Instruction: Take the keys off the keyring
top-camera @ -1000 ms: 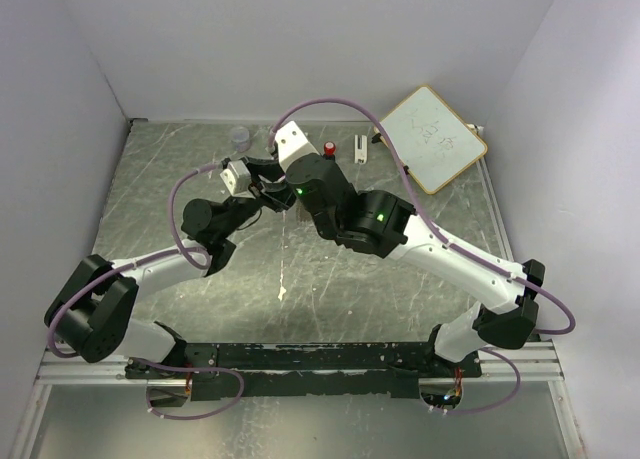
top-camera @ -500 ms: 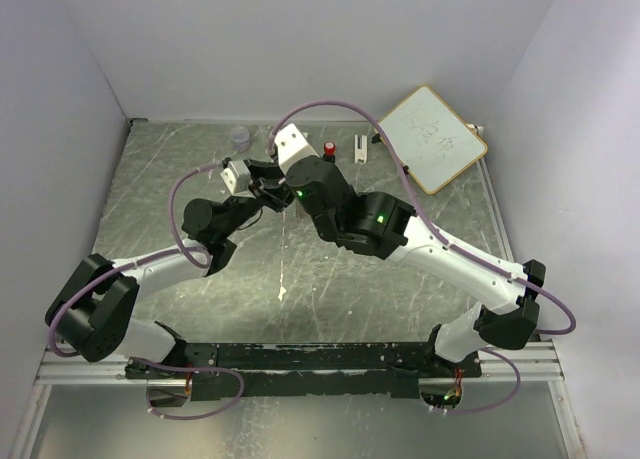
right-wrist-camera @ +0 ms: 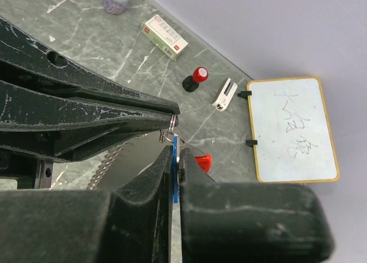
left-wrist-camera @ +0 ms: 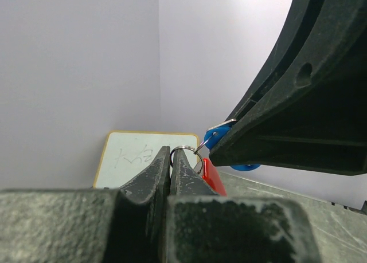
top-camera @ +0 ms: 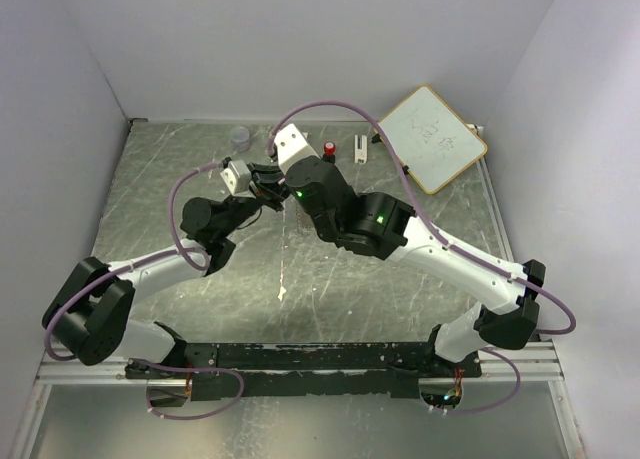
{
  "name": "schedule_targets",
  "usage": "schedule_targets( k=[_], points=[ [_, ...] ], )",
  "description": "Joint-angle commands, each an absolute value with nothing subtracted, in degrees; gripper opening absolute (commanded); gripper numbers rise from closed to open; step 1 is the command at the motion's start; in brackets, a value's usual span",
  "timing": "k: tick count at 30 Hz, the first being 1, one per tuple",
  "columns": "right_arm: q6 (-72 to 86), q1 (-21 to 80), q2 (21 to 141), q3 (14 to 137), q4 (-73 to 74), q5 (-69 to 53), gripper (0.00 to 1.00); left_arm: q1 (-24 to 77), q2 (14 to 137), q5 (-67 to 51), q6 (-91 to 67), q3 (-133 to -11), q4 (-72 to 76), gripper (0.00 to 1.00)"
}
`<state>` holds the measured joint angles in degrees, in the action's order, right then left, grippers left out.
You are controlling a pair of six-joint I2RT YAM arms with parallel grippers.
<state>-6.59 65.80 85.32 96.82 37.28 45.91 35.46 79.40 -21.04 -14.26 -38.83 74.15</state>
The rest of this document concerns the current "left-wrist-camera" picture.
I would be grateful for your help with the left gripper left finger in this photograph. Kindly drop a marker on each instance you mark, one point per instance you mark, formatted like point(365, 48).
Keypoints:
point(124, 224)

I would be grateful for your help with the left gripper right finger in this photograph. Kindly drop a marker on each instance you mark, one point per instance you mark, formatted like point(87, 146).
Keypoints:
point(204, 226)

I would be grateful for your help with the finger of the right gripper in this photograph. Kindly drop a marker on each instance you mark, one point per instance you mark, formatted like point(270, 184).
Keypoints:
point(306, 108)

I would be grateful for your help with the blue key cap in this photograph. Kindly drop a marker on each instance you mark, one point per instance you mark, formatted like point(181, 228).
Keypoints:
point(214, 135)

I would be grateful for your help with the small whiteboard wooden frame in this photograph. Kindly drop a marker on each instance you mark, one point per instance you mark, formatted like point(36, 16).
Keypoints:
point(127, 153)

